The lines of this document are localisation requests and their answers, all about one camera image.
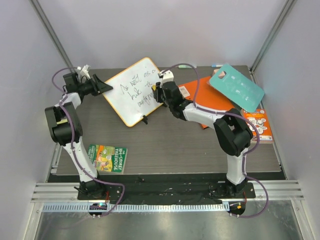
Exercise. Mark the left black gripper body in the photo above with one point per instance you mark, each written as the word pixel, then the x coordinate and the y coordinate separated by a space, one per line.
pixel 88 88

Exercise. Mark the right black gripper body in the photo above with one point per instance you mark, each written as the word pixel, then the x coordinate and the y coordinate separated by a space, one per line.
pixel 159 92

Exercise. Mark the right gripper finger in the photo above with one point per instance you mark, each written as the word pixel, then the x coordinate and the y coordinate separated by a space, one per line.
pixel 158 89
pixel 160 98

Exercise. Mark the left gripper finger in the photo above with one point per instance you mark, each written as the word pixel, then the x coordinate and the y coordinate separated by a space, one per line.
pixel 98 91
pixel 100 84

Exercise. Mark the yellow framed whiteboard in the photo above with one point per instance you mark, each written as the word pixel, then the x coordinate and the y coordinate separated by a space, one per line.
pixel 132 96

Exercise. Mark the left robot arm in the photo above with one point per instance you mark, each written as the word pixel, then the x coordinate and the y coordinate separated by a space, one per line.
pixel 66 130

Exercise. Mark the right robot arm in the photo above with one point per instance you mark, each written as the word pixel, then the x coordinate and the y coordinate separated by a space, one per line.
pixel 233 134

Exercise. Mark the black whiteboard clip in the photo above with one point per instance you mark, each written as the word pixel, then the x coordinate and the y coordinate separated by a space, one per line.
pixel 144 119

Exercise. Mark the green eraser block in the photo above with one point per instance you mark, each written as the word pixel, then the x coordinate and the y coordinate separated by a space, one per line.
pixel 187 66

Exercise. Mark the pale yellow mug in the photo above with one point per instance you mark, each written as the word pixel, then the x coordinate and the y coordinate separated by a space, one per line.
pixel 62 121

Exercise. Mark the blue marker pen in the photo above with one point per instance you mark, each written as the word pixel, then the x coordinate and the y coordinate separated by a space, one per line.
pixel 216 65

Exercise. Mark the teal plastic board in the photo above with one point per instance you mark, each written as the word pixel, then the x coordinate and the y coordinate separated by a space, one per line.
pixel 237 88

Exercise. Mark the green treehouse book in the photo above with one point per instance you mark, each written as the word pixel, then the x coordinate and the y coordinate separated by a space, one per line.
pixel 109 159

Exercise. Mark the orange paperback book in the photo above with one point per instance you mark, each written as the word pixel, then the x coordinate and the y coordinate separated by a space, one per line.
pixel 260 120

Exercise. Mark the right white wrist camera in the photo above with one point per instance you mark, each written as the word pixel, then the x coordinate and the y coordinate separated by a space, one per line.
pixel 166 76

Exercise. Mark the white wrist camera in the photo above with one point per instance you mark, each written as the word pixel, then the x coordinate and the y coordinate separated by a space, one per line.
pixel 166 76
pixel 83 71

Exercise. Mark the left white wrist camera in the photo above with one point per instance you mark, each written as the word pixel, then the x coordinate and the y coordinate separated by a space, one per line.
pixel 83 71

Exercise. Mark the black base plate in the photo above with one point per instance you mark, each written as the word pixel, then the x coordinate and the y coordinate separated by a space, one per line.
pixel 167 189

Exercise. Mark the slotted cable duct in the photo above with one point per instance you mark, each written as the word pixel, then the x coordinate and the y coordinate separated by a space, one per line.
pixel 91 207

